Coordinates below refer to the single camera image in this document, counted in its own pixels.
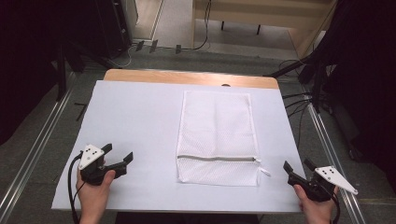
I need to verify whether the wooden table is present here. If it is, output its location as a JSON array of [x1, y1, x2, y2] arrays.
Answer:
[[103, 68, 280, 91]]

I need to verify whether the black metal stand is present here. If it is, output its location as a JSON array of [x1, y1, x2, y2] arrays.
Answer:
[[55, 40, 120, 102], [262, 52, 331, 115]]

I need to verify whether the black curtain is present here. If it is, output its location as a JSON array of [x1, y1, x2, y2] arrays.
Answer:
[[0, 0, 104, 147], [311, 0, 396, 194]]

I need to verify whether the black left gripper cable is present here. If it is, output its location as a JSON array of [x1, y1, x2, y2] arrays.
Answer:
[[67, 151, 86, 224]]

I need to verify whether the person's right hand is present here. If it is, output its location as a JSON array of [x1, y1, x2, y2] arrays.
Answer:
[[292, 184, 339, 224]]

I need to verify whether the bundle of black floor cables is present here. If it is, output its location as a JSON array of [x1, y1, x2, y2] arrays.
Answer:
[[278, 59, 331, 150]]

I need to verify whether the white floor cable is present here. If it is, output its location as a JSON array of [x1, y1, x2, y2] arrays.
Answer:
[[106, 43, 139, 69]]

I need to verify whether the person's left hand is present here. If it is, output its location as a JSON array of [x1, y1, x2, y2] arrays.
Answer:
[[76, 168, 117, 217]]

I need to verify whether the metal floor rail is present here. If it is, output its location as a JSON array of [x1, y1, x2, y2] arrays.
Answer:
[[0, 69, 78, 223], [303, 92, 368, 224]]

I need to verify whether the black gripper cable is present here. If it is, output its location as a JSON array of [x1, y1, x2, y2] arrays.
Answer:
[[330, 192, 342, 224], [67, 151, 86, 224]]

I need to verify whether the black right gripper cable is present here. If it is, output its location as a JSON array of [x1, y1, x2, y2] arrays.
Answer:
[[330, 192, 342, 224]]

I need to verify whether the black hanging cable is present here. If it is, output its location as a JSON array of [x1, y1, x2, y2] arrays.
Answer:
[[178, 0, 213, 52]]

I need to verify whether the white table mat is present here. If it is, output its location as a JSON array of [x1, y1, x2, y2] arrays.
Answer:
[[50, 79, 308, 215]]

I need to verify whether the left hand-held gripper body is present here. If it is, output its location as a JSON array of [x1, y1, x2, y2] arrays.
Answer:
[[78, 144, 120, 187]]

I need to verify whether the white mesh laundry bag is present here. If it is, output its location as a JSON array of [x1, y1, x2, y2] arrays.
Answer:
[[175, 90, 272, 188]]

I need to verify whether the light wooden bench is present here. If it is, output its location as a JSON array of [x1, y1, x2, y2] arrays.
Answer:
[[190, 0, 339, 59]]

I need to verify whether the black cabinet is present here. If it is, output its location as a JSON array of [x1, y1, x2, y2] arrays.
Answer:
[[94, 0, 139, 59]]

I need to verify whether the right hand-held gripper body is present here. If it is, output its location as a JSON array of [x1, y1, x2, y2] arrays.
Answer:
[[292, 165, 360, 203]]

